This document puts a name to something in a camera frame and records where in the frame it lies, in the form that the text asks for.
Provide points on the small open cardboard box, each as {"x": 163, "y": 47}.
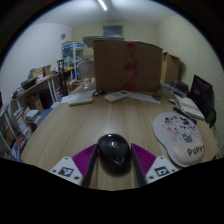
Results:
{"x": 171, "y": 68}

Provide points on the white printed mouse pad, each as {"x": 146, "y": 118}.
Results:
{"x": 176, "y": 133}

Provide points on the clear glass cup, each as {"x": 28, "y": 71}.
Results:
{"x": 86, "y": 84}

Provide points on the large brown cardboard box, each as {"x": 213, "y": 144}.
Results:
{"x": 113, "y": 66}

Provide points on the round wall clock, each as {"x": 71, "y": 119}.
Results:
{"x": 63, "y": 36}

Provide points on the wall window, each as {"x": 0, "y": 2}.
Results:
{"x": 113, "y": 30}

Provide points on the cluttered side desk shelf unit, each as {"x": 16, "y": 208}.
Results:
{"x": 30, "y": 96}

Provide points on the long ceiling light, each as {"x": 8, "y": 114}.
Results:
{"x": 102, "y": 5}

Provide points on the black eyeglasses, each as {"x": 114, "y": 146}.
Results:
{"x": 98, "y": 93}

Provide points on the black office chair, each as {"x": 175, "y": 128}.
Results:
{"x": 201, "y": 93}

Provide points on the black computer mouse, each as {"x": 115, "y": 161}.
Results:
{"x": 113, "y": 153}

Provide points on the blue folder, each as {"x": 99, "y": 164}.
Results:
{"x": 173, "y": 90}

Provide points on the blue and white cabinet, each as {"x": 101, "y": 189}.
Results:
{"x": 71, "y": 55}

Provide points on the black marker pen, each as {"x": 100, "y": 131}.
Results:
{"x": 185, "y": 115}

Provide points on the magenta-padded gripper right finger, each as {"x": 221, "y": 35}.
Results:
{"x": 160, "y": 170}

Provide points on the white open notebook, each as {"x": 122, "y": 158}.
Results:
{"x": 191, "y": 106}

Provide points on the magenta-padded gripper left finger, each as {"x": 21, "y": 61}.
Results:
{"x": 66, "y": 170}

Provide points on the white remote control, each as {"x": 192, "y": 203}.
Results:
{"x": 116, "y": 96}

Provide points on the white flat keypad device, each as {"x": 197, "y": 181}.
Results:
{"x": 80, "y": 101}

